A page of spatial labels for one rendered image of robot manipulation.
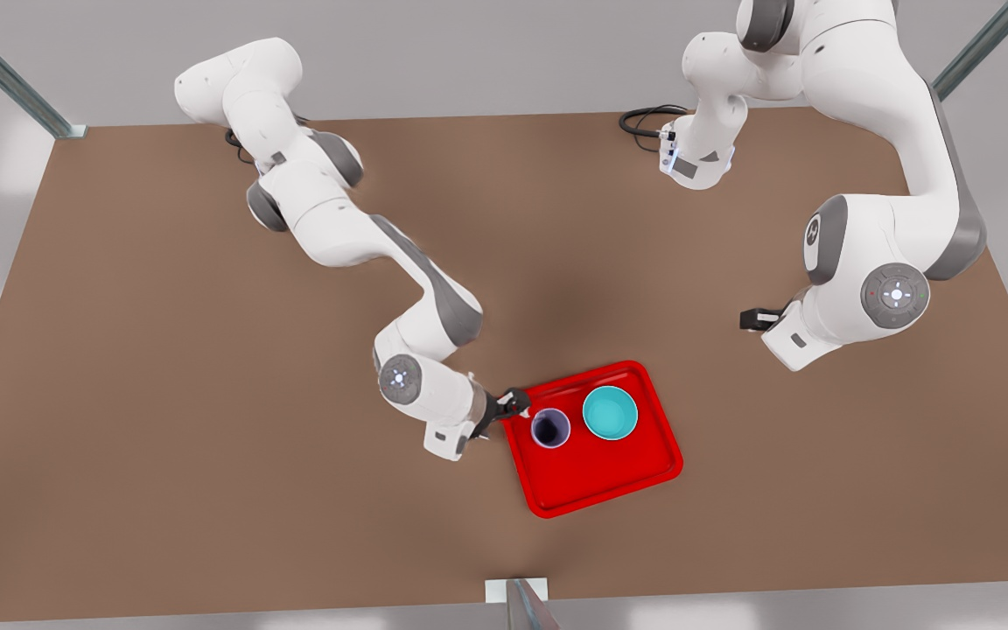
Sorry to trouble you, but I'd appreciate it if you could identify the teal bowl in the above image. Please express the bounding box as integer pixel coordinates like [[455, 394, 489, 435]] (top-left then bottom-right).
[[582, 385, 640, 441]]

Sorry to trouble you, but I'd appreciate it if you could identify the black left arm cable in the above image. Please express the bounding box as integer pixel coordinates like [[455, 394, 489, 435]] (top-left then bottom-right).
[[619, 105, 691, 154]]

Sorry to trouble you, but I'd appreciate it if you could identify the lavender cup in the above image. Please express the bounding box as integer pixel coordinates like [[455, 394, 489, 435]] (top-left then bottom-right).
[[530, 408, 571, 450]]

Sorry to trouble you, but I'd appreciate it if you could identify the silver frame post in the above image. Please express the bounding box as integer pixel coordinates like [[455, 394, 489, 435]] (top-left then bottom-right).
[[931, 0, 1008, 102], [0, 7, 88, 140], [485, 577, 561, 630]]

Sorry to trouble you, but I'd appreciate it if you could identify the red plastic tray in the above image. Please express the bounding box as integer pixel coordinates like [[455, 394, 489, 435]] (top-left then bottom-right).
[[501, 360, 684, 520]]

